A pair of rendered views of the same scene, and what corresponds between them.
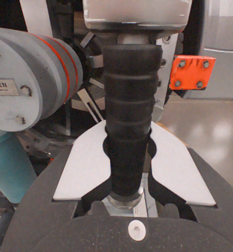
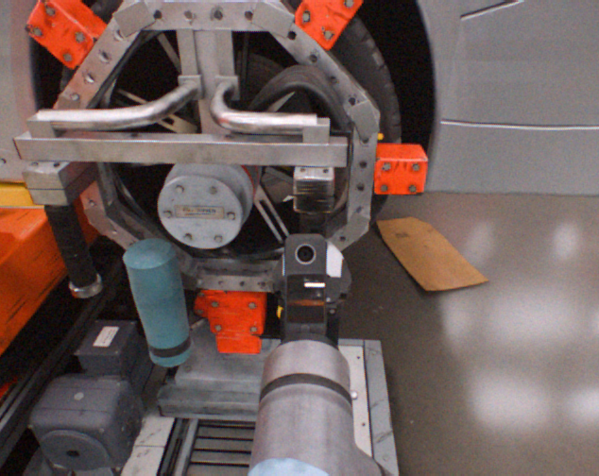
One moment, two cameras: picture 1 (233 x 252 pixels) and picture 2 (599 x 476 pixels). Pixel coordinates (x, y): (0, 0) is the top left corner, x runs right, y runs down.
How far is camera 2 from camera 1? 0.48 m
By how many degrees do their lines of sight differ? 2
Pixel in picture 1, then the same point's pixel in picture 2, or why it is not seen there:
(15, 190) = (168, 327)
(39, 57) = (237, 183)
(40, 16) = not seen: hidden behind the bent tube
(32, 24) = (208, 123)
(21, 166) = (179, 293)
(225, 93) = (487, 185)
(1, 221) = (122, 389)
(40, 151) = (187, 278)
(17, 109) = (217, 229)
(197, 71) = (406, 175)
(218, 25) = (456, 92)
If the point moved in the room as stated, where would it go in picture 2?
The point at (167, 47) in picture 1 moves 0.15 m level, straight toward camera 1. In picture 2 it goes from (367, 149) to (343, 187)
